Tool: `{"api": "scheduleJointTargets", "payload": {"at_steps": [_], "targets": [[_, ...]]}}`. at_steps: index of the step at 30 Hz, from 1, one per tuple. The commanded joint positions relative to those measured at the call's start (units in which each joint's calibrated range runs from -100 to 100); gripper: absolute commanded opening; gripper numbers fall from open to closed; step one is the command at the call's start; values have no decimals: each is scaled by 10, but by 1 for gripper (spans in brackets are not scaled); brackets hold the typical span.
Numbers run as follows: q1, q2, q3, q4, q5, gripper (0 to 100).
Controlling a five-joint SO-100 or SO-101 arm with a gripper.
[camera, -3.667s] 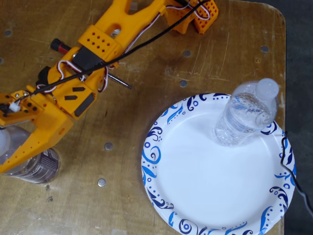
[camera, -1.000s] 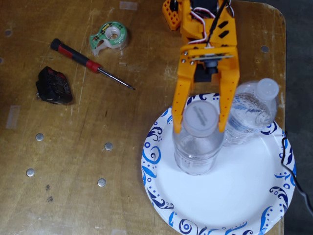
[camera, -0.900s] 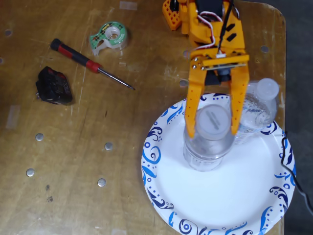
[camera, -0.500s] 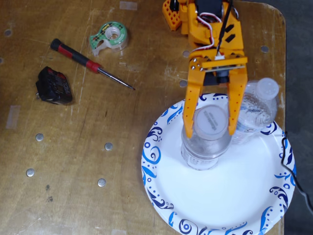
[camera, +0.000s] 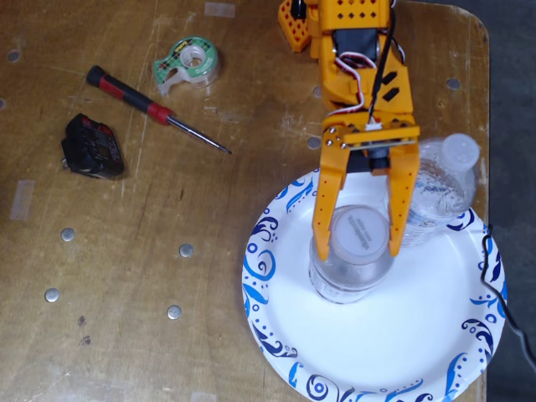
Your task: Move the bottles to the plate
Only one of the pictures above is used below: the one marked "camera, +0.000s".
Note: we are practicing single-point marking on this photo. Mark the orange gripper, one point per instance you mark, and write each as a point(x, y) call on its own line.
point(335, 161)

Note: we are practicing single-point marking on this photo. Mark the clear bottle dark label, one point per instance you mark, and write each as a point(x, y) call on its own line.
point(360, 234)

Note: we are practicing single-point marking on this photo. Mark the clear bottle blue white label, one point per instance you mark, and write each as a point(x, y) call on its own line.
point(444, 197)

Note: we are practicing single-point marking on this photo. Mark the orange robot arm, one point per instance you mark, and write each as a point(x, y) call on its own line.
point(356, 14)

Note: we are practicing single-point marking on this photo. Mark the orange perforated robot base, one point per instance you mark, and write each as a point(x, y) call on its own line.
point(293, 29)

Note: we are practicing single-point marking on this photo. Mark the white paper plate blue pattern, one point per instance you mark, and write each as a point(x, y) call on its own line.
point(377, 343)

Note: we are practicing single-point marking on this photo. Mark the round metal table rivet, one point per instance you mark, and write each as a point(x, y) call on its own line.
point(52, 295)
point(317, 92)
point(452, 84)
point(174, 312)
point(313, 142)
point(186, 250)
point(68, 233)
point(13, 55)

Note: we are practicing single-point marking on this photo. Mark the green tape dispenser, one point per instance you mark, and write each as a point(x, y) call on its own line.
point(207, 56)

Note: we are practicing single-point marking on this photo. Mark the clear tape strip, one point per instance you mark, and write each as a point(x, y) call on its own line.
point(203, 398)
point(220, 9)
point(23, 200)

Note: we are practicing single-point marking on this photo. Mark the red black screwdriver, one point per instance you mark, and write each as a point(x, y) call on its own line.
point(125, 92)

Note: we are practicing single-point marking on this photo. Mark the small black red device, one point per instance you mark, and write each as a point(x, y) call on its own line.
point(94, 148)

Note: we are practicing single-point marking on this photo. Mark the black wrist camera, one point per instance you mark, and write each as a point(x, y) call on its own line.
point(379, 161)

